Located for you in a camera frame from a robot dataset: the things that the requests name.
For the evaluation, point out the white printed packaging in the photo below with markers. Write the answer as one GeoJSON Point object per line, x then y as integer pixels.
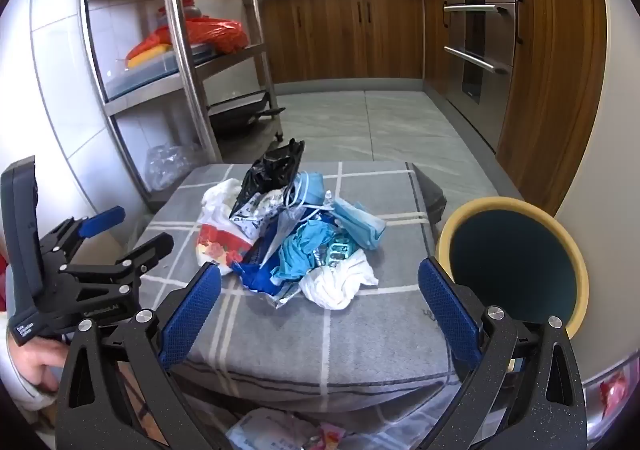
{"type": "Point", "coordinates": [270, 430]}

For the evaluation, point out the clear plastic bag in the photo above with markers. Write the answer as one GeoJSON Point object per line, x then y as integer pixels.
{"type": "Point", "coordinates": [167, 164]}

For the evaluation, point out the blue face mask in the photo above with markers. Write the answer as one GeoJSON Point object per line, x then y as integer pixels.
{"type": "Point", "coordinates": [310, 190]}
{"type": "Point", "coordinates": [360, 225]}

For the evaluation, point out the red lidded jar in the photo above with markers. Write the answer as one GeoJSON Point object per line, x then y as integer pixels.
{"type": "Point", "coordinates": [187, 9]}

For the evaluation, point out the built-in steel oven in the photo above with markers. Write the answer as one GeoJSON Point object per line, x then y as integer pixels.
{"type": "Point", "coordinates": [480, 54]}

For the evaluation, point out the dark green yellow-rimmed bin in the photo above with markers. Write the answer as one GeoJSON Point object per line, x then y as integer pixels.
{"type": "Point", "coordinates": [510, 255]}

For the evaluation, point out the white crumpled tissue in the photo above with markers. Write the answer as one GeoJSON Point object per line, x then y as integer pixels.
{"type": "Point", "coordinates": [335, 286]}

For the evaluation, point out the crumpled blue glove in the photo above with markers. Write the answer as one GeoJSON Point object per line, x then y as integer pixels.
{"type": "Point", "coordinates": [302, 250]}

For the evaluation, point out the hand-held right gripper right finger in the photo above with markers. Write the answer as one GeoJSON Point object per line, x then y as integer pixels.
{"type": "Point", "coordinates": [450, 310]}

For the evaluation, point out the floral paper cup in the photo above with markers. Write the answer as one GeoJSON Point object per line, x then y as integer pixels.
{"type": "Point", "coordinates": [220, 242]}

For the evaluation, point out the blue tray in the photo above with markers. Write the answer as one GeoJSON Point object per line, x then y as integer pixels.
{"type": "Point", "coordinates": [145, 74]}

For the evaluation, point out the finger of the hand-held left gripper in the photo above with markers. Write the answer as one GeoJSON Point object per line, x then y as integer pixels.
{"type": "Point", "coordinates": [102, 221]}
{"type": "Point", "coordinates": [145, 252]}

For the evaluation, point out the teal blister pack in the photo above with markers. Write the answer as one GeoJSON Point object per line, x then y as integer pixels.
{"type": "Point", "coordinates": [340, 250]}

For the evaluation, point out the person's left hand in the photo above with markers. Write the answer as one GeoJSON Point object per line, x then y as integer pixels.
{"type": "Point", "coordinates": [32, 362]}

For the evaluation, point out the wooden kitchen cabinet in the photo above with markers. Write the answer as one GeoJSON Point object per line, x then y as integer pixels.
{"type": "Point", "coordinates": [340, 34]}

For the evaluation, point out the red plastic bag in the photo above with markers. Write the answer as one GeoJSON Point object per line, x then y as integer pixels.
{"type": "Point", "coordinates": [215, 32]}

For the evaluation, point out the black plastic bag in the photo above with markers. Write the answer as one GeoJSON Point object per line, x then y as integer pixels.
{"type": "Point", "coordinates": [270, 169]}

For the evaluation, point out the yellow package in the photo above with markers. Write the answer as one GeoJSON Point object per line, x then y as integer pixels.
{"type": "Point", "coordinates": [147, 55]}

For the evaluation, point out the grey checked cushion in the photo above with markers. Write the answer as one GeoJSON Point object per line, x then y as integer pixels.
{"type": "Point", "coordinates": [300, 345]}

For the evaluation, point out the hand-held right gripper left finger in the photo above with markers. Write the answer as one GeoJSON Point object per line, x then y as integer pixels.
{"type": "Point", "coordinates": [192, 315]}

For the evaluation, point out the stainless steel shelf rack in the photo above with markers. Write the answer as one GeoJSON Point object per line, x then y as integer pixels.
{"type": "Point", "coordinates": [187, 54]}

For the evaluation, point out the blue foil packet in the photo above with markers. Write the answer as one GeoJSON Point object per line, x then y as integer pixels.
{"type": "Point", "coordinates": [260, 277]}

